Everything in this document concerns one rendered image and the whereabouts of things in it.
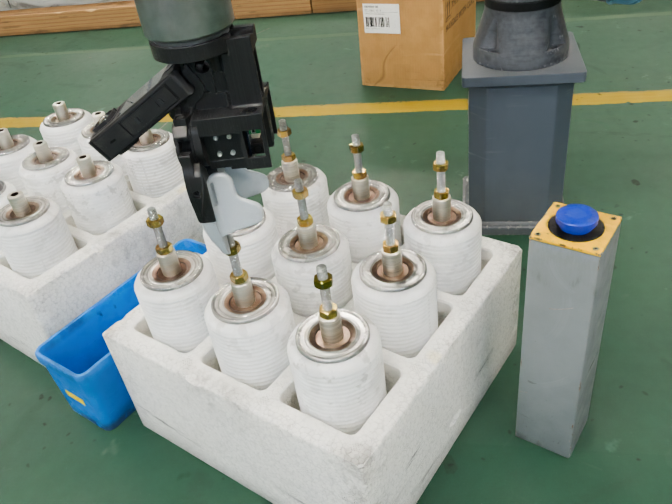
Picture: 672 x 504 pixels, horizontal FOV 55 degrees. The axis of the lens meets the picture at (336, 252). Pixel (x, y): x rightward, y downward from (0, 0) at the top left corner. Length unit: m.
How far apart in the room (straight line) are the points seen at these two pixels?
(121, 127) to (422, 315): 0.37
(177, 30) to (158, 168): 0.59
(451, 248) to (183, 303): 0.32
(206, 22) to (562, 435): 0.61
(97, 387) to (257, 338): 0.31
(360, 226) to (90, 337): 0.44
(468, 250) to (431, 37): 1.02
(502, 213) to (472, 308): 0.44
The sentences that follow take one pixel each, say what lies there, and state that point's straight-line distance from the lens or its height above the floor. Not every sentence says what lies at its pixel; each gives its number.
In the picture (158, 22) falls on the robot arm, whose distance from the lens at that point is 0.55.
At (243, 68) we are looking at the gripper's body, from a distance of 0.56.
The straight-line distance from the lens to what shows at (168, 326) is 0.79.
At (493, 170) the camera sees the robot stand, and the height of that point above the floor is 0.13.
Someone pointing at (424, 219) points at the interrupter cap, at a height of 0.25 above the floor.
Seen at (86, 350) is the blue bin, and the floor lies 0.07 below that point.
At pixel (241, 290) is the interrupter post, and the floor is 0.27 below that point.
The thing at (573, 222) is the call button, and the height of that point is 0.33.
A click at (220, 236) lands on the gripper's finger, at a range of 0.63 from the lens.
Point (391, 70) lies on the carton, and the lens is 1.81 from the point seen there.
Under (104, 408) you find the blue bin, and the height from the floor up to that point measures 0.05.
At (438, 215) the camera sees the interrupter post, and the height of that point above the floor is 0.26.
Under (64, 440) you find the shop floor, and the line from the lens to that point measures 1.02.
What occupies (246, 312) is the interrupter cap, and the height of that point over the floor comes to 0.25.
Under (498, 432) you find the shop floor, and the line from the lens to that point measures 0.89.
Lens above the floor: 0.70
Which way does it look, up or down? 36 degrees down
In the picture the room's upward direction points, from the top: 8 degrees counter-clockwise
